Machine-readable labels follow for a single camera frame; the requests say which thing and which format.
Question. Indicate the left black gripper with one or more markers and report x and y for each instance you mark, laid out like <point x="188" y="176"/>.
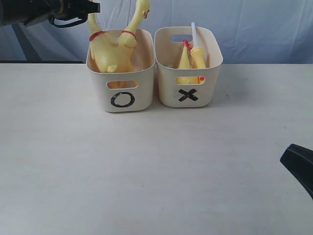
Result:
<point x="60" y="13"/>

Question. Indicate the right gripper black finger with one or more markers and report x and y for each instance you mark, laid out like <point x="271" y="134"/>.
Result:
<point x="298" y="161"/>

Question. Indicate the whole yellow rubber chicken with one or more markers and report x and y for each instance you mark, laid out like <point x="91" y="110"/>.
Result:
<point x="127" y="39"/>
<point x="105" y="50"/>

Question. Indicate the legless yellow rubber chicken body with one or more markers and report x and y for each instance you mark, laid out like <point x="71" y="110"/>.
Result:
<point x="187" y="63"/>

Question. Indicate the chicken head with white tube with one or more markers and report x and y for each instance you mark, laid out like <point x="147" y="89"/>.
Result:
<point x="197" y="52"/>

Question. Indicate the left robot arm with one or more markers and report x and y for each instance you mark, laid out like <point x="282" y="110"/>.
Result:
<point x="15" y="11"/>

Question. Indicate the cream bin marked X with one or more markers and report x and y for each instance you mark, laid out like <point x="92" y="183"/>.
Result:
<point x="168" y="49"/>

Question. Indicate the cream bin marked O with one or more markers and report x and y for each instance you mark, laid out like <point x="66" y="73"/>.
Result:
<point x="127" y="92"/>

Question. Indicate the blue-grey backdrop curtain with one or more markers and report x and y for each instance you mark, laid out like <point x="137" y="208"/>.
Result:
<point x="247" y="31"/>

